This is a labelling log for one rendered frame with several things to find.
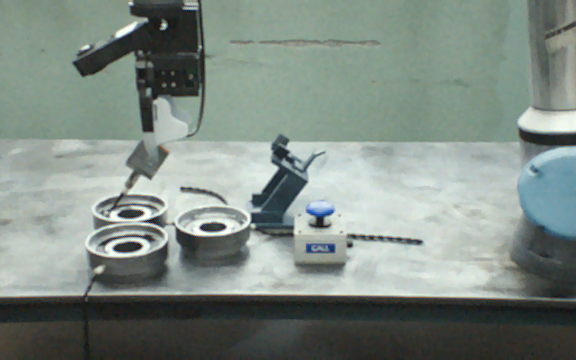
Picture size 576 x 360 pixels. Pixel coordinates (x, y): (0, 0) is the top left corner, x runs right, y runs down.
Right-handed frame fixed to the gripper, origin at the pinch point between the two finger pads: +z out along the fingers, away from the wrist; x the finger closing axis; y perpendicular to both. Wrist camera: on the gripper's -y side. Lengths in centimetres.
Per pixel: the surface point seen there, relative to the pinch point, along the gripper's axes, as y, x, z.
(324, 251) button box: 23.8, -9.3, 11.3
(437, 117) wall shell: 69, 156, 44
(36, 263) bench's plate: -14.5, -7.9, 13.2
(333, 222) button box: 25.2, -5.3, 8.8
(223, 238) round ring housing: 10.1, -8.3, 9.8
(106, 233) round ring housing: -5.7, -5.9, 9.9
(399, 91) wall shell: 57, 156, 35
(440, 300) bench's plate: 37.9, -17.7, 14.0
